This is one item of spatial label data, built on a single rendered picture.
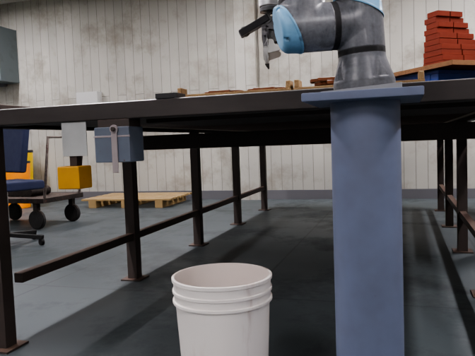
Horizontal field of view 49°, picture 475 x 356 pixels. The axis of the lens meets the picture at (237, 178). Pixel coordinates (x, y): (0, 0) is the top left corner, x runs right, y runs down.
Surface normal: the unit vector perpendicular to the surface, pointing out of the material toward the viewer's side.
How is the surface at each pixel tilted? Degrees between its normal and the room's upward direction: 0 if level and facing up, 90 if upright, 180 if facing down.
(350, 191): 90
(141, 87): 90
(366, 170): 90
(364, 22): 91
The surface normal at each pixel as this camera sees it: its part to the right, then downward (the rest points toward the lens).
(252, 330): 0.61, 0.08
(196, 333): -0.55, 0.13
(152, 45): -0.30, 0.07
